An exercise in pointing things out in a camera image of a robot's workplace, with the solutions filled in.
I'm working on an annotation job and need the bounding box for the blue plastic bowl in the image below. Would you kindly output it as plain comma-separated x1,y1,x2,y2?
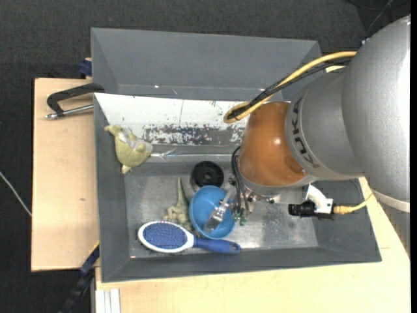
188,185,237,240

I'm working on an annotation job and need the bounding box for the blue and white hairbrush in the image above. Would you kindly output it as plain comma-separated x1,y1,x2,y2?
137,220,242,255

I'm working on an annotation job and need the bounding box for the green toy dinosaur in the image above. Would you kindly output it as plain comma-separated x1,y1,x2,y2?
162,177,194,231

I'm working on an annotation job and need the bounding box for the black round disc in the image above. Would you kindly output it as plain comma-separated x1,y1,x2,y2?
190,160,225,189

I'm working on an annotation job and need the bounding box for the green plush toy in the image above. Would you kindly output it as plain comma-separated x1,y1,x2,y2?
104,125,154,175

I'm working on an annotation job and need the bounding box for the grey metal bin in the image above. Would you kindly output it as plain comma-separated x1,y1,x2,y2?
90,27,382,283

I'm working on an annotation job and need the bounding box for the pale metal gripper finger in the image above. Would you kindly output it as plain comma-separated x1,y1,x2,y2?
203,208,223,236
218,200,234,223

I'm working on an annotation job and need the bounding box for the brown cardboard board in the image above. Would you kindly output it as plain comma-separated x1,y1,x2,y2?
31,78,102,272

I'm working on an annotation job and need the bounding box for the black cylinder on white bracket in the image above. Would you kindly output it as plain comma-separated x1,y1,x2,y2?
287,184,336,222

